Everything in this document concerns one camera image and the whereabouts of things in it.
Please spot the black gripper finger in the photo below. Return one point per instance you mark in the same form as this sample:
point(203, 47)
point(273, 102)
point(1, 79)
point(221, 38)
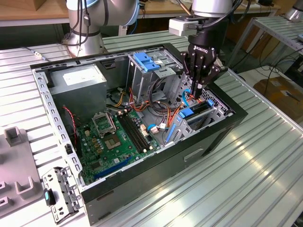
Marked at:
point(185, 63)
point(217, 72)

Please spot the hard disk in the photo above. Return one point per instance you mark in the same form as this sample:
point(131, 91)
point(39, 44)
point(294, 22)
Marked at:
point(185, 113)

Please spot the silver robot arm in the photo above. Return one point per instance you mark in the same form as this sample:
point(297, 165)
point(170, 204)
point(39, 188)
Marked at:
point(80, 35)

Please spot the grey metal disk bay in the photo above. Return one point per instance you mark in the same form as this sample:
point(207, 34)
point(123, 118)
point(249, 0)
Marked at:
point(217, 104)

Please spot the blue plastic drive latch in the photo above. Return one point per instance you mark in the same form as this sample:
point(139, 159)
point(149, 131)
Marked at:
point(145, 62)

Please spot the grey optical drive cage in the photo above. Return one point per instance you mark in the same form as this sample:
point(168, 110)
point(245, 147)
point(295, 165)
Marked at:
point(142, 82)

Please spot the large cardboard box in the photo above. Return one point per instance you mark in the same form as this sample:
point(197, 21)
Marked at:
point(279, 94)

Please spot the metal slat side table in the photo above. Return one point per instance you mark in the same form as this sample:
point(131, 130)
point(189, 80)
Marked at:
point(272, 26)

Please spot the black RAM slot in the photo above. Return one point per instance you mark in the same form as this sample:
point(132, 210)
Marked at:
point(139, 132)
point(133, 132)

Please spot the CPU socket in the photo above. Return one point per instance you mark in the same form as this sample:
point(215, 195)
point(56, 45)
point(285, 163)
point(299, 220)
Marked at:
point(111, 142)

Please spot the grey power supply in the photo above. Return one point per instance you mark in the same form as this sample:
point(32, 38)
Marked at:
point(78, 99)

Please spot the green motherboard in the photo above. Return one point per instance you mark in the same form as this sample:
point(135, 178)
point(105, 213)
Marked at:
point(113, 153)

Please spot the black PC case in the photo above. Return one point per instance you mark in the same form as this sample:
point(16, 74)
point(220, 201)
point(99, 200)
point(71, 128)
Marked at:
point(146, 179)

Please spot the blue expansion slot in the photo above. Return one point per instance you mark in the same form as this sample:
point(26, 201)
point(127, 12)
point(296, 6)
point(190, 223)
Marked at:
point(111, 169)

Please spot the wooden desk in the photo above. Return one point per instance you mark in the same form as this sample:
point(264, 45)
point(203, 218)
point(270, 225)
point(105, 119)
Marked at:
point(23, 11)

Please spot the grey parts rack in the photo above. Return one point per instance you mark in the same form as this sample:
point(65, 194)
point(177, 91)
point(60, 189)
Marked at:
point(19, 160)

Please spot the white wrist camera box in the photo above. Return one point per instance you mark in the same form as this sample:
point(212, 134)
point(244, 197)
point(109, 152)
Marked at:
point(180, 27)

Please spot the metal slot bracket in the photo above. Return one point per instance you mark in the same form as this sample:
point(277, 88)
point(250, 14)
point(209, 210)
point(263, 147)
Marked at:
point(64, 189)

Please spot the black blue bracket latch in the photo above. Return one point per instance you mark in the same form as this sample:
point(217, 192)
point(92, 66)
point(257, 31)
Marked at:
point(47, 196)

